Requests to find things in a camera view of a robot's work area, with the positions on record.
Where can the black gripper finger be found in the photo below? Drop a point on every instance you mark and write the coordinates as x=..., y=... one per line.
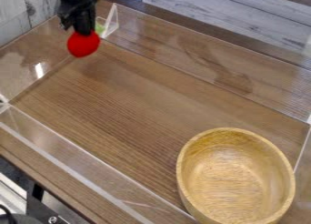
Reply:
x=83, y=15

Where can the clear acrylic enclosure walls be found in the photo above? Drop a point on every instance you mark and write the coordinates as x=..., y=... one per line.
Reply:
x=94, y=126

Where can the red plush strawberry toy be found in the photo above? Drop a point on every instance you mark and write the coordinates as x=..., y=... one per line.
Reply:
x=84, y=45

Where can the black metal bracket with bolt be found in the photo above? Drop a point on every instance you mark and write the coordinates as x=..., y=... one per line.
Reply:
x=39, y=210

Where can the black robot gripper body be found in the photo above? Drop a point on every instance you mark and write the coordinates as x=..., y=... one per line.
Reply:
x=64, y=12

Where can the oval wooden bowl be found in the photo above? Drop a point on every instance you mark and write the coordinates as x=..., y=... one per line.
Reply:
x=235, y=178

